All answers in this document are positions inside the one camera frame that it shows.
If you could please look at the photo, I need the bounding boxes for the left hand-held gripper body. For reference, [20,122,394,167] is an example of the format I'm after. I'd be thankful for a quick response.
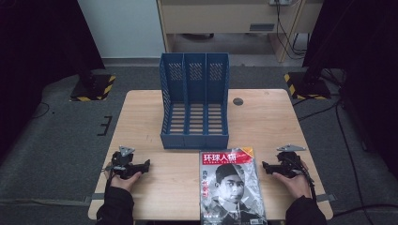
[110,145,141,181]

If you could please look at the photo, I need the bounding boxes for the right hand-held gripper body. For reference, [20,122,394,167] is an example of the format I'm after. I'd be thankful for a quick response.
[274,142,307,179]

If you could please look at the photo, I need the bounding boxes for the magazine with portrait cover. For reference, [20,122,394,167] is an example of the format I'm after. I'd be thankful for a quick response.
[198,146,268,225]

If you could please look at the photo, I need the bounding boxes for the blue plastic file rack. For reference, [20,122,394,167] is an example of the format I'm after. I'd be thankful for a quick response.
[158,52,231,150]

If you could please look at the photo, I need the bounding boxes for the person's left hand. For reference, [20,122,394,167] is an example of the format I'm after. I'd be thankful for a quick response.
[105,168,144,192]

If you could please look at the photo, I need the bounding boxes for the person's right hand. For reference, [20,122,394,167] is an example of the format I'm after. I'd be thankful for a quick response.
[271,161,313,202]

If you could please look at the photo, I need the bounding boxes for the grey tape strip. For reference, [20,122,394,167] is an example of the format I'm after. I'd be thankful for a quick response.
[314,193,337,203]
[84,192,106,204]

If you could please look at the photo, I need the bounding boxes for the black stand with striped base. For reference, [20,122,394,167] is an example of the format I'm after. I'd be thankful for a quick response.
[283,62,332,101]
[69,60,117,103]

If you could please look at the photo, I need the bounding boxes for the black curtain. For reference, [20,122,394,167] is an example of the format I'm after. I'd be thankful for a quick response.
[301,0,398,181]
[0,0,106,158]

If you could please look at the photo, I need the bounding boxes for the beige wooden cabinet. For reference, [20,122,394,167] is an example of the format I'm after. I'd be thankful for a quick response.
[156,0,325,64]

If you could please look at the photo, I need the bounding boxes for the white power strip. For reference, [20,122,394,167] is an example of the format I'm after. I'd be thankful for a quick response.
[268,0,294,7]

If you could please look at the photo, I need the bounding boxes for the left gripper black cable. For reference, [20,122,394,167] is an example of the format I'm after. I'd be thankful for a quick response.
[102,162,115,192]

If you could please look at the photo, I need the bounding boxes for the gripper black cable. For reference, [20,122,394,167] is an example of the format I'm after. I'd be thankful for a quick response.
[289,157,317,203]
[102,162,115,192]

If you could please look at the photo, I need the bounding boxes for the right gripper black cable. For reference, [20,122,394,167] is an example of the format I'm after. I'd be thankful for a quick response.
[289,157,317,203]

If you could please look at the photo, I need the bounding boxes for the thin black floor cable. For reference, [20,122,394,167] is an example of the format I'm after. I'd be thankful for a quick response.
[30,101,52,120]

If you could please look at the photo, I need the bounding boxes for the black hanging cables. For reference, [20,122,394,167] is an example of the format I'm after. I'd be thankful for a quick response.
[274,0,310,61]

